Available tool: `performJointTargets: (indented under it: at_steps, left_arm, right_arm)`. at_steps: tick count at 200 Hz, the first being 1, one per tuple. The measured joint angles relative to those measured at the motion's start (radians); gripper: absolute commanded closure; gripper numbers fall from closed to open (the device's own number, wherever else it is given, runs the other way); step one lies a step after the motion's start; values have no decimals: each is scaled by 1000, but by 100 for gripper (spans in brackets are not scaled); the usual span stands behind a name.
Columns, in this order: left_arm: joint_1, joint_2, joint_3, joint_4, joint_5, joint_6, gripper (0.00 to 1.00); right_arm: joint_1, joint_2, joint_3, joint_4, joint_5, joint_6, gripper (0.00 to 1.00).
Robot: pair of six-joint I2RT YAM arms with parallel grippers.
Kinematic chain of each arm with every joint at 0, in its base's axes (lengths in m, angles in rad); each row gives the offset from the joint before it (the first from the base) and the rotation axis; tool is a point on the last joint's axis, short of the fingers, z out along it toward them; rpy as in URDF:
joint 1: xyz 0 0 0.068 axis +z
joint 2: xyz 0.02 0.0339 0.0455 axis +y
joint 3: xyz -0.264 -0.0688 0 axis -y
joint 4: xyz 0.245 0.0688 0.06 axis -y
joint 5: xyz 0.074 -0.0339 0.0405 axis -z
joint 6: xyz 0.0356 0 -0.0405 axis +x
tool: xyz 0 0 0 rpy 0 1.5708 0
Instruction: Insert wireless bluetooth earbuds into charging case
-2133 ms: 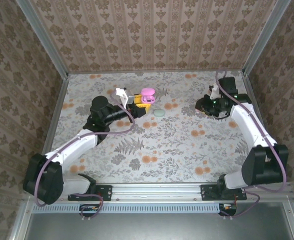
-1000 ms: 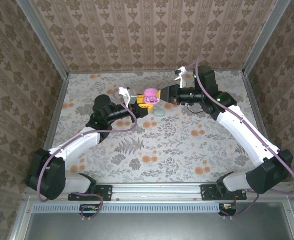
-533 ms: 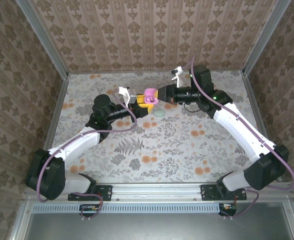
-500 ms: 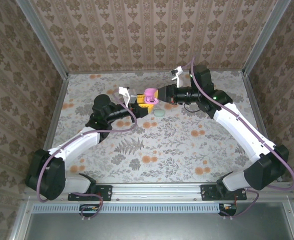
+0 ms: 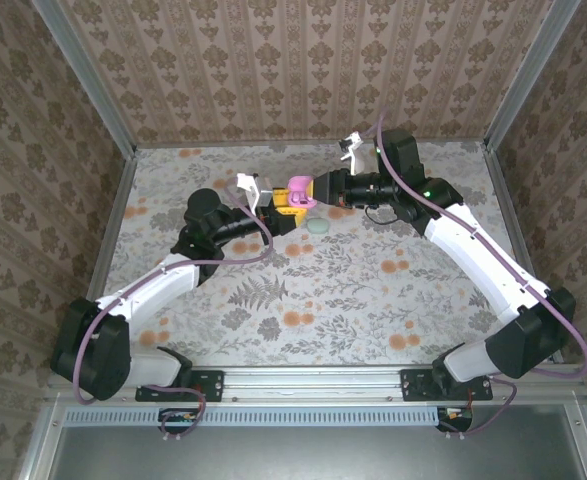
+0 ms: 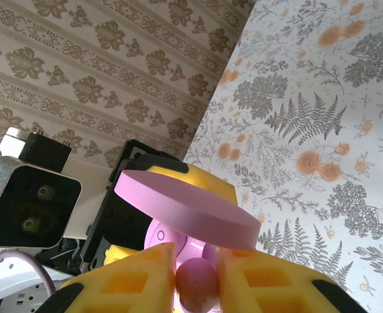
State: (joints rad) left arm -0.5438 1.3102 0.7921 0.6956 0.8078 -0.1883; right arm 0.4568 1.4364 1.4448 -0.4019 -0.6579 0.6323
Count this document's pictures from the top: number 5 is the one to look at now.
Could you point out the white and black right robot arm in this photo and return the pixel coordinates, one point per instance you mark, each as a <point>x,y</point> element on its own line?
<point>483,265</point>

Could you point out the pink earbud charging case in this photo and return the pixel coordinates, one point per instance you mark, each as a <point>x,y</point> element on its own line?
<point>300,192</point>

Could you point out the aluminium frame post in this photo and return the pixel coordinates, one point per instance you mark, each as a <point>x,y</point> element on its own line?
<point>528,75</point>
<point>88,80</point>

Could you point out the mint green earbud charging case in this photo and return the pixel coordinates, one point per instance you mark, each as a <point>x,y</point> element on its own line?
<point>318,225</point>

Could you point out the aluminium mounting rail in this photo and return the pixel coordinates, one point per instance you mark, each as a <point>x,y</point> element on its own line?
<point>313,382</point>

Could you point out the grey sheet metal panel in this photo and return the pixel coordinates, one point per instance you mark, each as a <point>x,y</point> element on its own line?
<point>298,455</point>

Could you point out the aluminium table side rail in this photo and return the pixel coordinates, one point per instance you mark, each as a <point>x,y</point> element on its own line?
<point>508,210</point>
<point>118,210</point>

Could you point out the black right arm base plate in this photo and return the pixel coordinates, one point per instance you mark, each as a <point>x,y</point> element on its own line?
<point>413,385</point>

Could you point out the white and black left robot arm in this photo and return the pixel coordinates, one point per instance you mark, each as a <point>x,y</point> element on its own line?
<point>153,290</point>

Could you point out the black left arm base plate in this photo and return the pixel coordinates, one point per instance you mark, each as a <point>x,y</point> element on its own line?
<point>213,385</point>

